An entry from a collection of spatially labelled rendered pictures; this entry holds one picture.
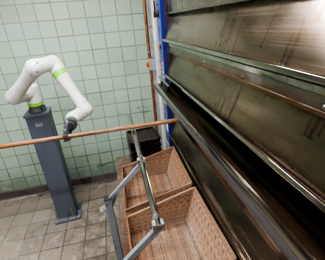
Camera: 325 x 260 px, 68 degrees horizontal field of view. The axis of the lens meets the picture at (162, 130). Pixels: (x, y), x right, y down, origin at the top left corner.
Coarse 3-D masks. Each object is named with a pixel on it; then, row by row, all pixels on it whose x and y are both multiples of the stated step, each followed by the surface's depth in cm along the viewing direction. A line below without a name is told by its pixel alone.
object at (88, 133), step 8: (160, 120) 171; (168, 120) 171; (176, 120) 172; (112, 128) 165; (120, 128) 166; (128, 128) 167; (56, 136) 161; (72, 136) 162; (80, 136) 163; (0, 144) 156; (8, 144) 156; (16, 144) 156; (24, 144) 158
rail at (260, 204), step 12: (156, 84) 176; (168, 96) 146; (180, 108) 125; (204, 144) 91; (216, 156) 81; (228, 168) 73; (240, 180) 67; (252, 192) 62; (264, 204) 58; (264, 216) 56; (276, 216) 55; (276, 228) 52; (288, 240) 49; (300, 252) 46
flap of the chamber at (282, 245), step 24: (192, 120) 116; (216, 144) 92; (240, 144) 94; (240, 168) 77; (264, 168) 78; (240, 192) 66; (264, 192) 66; (288, 192) 67; (288, 216) 58; (312, 216) 59; (312, 240) 51
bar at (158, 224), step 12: (132, 120) 187; (132, 132) 167; (144, 168) 124; (144, 180) 115; (108, 204) 138; (156, 204) 100; (108, 216) 142; (156, 216) 93; (156, 228) 89; (144, 240) 92; (120, 252) 155; (132, 252) 93
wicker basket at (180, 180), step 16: (160, 160) 214; (176, 160) 196; (160, 176) 216; (176, 176) 194; (128, 192) 199; (144, 192) 197; (160, 192) 195; (176, 192) 190; (128, 208) 160; (160, 208) 166
